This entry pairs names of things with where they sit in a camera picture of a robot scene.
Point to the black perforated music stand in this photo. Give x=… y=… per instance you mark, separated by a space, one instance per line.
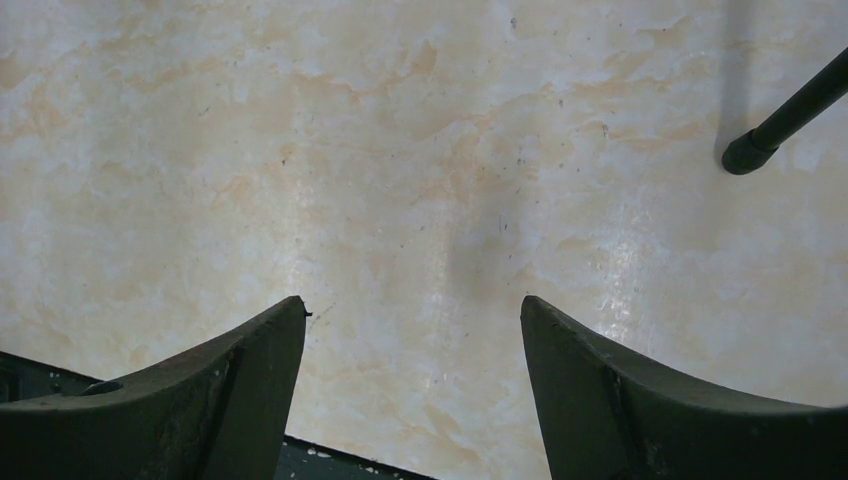
x=754 y=149

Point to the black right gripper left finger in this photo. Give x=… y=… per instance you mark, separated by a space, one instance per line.
x=215 y=411

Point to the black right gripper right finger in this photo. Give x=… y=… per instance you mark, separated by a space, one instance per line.
x=609 y=412

